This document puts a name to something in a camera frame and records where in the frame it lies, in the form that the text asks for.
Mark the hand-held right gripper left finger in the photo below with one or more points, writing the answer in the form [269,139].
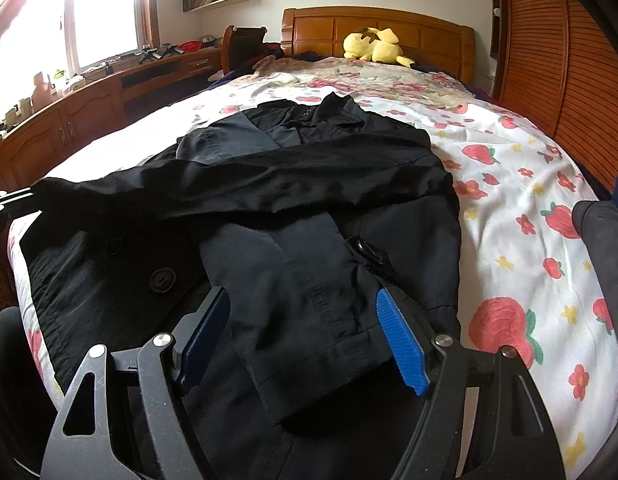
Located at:
[204,340]

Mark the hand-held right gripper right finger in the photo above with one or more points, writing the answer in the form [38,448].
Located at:
[401,340]

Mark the black double-breasted coat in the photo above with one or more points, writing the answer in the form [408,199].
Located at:
[269,210]

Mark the dark clothes pile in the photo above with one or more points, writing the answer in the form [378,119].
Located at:
[261,55]

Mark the long wooden desk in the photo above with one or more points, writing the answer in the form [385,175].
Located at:
[79,120]

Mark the pale pink bottle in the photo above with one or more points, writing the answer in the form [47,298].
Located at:
[41,90]

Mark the floral strawberry bed sheet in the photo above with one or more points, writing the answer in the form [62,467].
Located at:
[514,200]

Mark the wooden framed window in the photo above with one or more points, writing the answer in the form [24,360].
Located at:
[99,15]

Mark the black metal tools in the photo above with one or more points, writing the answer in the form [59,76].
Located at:
[161,54]

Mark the folded grey cloth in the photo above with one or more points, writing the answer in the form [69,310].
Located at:
[604,240]

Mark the wooden chair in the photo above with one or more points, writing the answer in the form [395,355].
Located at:
[239,45]

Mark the yellow plush toy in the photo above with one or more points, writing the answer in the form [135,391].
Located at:
[374,49]

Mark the wooden bed headboard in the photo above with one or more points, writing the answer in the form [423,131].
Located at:
[319,30]

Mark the wooden louvred wardrobe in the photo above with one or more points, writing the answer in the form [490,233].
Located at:
[564,60]

